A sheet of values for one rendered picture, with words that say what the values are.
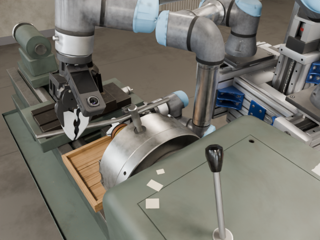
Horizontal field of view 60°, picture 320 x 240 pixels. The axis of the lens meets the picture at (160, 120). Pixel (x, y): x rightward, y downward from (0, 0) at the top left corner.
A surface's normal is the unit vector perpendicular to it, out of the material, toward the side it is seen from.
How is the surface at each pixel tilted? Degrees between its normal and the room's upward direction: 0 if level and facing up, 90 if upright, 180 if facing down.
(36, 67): 90
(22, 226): 0
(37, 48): 90
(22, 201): 0
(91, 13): 101
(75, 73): 32
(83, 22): 90
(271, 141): 0
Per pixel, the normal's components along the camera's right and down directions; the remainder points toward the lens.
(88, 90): 0.43, -0.47
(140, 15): 0.24, 0.43
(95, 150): 0.00, -0.78
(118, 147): -0.51, -0.36
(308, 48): 0.47, 0.55
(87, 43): 0.75, 0.44
